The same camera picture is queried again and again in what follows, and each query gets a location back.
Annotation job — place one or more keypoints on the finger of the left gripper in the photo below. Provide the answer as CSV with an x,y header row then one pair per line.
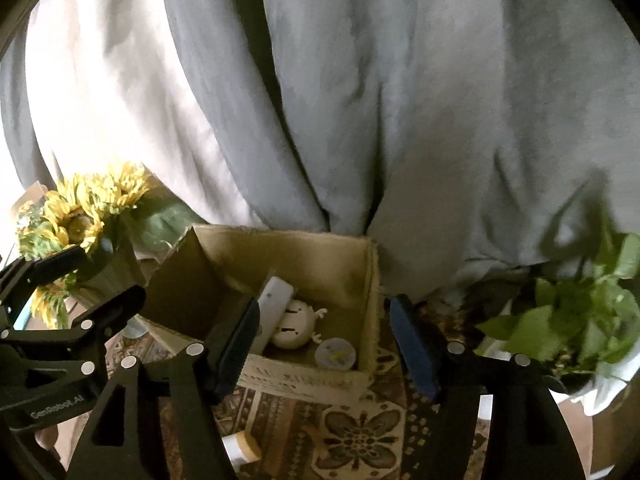
x,y
106,320
21,278

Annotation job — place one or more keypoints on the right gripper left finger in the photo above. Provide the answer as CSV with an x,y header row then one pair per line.
x,y
123,437

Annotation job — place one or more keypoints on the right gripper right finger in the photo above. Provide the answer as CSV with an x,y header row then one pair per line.
x,y
528,439

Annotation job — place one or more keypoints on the white remote control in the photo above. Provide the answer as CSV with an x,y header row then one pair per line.
x,y
272,302

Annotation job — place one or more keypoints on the white round creature toy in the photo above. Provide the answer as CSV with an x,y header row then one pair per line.
x,y
298,326

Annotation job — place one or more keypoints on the round blue tin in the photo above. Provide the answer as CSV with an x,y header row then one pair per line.
x,y
336,354

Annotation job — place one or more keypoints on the green ribbed vase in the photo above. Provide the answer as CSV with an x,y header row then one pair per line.
x,y
110,268

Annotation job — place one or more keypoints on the white plant pot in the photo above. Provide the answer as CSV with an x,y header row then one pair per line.
x,y
598,393

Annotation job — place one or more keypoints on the sunflower bouquet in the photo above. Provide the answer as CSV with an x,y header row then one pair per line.
x,y
126,201

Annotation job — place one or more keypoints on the patterned oriental rug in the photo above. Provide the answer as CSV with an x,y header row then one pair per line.
x,y
386,434

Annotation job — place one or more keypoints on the green potted plant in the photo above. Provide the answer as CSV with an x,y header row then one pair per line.
x,y
579,322

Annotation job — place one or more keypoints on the brown cardboard box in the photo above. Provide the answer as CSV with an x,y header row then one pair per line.
x,y
317,294

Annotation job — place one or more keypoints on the beige curtain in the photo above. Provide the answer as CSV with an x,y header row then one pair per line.
x,y
105,85

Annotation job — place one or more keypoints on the grey curtain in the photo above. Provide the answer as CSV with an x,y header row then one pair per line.
x,y
457,134

